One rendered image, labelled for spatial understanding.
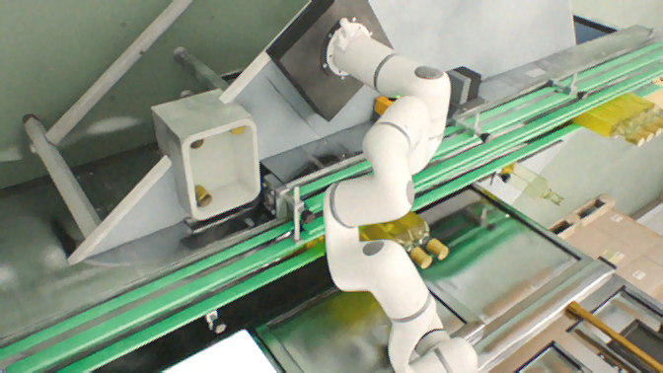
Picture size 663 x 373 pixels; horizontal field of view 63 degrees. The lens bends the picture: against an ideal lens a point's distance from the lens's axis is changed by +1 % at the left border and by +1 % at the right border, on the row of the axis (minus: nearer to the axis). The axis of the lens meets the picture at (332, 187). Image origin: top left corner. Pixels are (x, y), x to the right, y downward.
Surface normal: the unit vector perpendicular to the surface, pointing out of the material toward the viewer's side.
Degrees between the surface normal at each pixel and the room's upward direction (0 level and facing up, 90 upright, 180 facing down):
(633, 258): 81
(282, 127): 0
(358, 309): 90
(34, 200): 90
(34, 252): 90
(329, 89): 1
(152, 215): 0
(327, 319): 90
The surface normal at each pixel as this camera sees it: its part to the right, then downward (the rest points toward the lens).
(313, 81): 0.59, 0.51
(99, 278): 0.04, -0.79
